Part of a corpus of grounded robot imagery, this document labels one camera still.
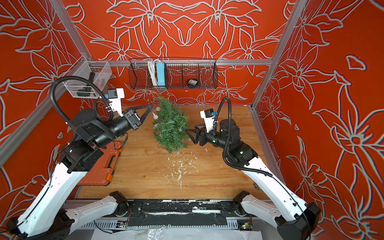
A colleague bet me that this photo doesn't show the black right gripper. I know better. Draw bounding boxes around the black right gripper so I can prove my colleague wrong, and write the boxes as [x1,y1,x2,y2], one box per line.
[185,124,232,153]

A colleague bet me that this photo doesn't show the clear bulb string lights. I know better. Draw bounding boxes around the clear bulb string lights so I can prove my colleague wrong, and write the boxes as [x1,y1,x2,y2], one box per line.
[153,105,184,153]

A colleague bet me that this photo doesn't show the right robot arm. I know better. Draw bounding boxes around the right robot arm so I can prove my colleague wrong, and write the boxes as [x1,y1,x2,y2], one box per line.
[185,97,321,240]

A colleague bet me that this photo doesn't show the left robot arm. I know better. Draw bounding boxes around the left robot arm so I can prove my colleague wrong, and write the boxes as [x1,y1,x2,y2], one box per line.
[6,76,152,240]

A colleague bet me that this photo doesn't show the small green christmas tree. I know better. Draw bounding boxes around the small green christmas tree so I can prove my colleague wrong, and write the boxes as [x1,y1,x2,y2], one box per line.
[153,97,189,153]

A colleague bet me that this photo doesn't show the teal box in basket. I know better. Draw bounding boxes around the teal box in basket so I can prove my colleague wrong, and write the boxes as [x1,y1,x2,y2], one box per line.
[156,62,166,87]

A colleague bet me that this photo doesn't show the small black device in basket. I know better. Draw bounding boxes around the small black device in basket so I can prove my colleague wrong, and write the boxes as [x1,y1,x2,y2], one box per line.
[187,79,199,87]

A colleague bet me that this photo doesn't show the dark tool in bin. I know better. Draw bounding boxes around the dark tool in bin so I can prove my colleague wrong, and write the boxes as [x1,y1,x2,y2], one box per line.
[77,72,95,98]

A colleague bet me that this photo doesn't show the orange plastic tool case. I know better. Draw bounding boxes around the orange plastic tool case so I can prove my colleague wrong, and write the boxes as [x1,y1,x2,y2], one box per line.
[78,141,122,186]

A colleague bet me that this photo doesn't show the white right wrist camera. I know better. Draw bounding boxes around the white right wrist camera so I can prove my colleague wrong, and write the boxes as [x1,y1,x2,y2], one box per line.
[200,109,216,133]

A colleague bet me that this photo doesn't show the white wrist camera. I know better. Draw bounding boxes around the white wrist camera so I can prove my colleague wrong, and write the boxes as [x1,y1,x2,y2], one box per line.
[106,88,125,117]
[200,109,216,133]

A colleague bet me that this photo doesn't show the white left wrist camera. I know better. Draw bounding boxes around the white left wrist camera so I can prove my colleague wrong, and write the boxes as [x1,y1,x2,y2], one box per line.
[106,88,125,117]

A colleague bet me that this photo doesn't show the black wire wall basket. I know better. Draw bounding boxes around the black wire wall basket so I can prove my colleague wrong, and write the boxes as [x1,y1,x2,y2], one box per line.
[128,58,219,90]

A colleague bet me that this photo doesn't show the white cable bundle in basket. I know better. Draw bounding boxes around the white cable bundle in basket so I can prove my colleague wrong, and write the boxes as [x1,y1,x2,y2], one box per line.
[147,59,159,87]

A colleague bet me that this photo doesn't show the clear acrylic wall bin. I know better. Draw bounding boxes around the clear acrylic wall bin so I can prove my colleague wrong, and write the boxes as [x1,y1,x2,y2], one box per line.
[63,61,112,99]

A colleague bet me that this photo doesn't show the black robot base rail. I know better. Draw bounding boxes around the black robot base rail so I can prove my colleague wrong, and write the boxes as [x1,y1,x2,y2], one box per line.
[62,197,301,230]

